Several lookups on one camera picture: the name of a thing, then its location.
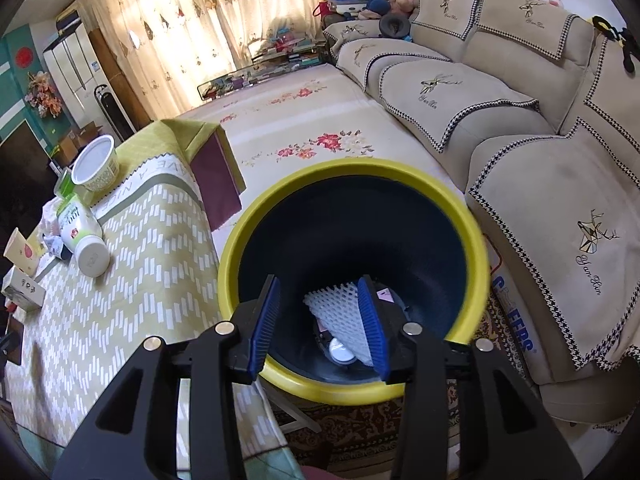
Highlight white paper bowl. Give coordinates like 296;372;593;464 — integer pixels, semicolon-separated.
71;135;120;192

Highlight white wrapper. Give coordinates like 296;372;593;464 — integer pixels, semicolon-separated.
37;227;68;261

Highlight pile of books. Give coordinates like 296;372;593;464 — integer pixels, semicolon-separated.
247;27;331;83

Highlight small white box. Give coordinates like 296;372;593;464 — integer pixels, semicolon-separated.
1;266;45;311

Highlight brown wooden cabinet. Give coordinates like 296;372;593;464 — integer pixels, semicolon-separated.
89;27;153;131

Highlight black television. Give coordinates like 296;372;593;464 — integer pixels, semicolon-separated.
0;125;56;211

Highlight small white round lid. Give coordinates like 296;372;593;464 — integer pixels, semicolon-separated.
327;338;357;363

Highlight long black-rimmed tray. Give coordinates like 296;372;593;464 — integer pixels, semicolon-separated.
197;67;251;103

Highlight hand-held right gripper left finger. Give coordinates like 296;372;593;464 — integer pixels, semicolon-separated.
52;274;283;480

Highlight beige sofa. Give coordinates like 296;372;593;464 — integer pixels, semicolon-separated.
322;0;640;426

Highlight artificial flower bouquet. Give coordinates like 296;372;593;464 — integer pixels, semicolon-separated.
24;71;63;120

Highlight dark bin with yellow rim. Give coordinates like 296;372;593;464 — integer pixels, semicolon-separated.
217;159;492;406

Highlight cardboard boxes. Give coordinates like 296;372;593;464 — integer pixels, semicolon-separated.
52;121;103;168

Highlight white box with blue print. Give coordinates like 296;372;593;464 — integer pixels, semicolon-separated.
487;245;538;361

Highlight black tower fan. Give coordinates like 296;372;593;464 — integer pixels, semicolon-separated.
94;85;123;143

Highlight white plastic bottle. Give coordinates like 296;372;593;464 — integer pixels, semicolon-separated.
56;200;109;277

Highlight yellow and black plush toy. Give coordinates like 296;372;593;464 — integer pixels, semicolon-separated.
587;14;638;73

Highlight maroon cloth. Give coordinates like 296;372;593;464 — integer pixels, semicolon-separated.
190;127;247;232

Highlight cream patterned curtain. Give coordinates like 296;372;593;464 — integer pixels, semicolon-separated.
75;0;371;126

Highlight white metal frame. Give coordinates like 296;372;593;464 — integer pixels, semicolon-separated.
272;390;321;433

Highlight green carton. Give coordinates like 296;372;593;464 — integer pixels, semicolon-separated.
54;167;78;201

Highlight white foam net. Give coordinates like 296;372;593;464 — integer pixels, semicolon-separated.
302;282;381;367

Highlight blue and white bag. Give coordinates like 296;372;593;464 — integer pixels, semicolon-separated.
327;0;373;18

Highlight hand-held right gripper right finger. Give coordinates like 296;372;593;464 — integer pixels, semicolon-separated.
356;275;583;480

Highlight white cabinet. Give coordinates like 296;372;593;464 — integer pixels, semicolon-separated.
42;25;113;138

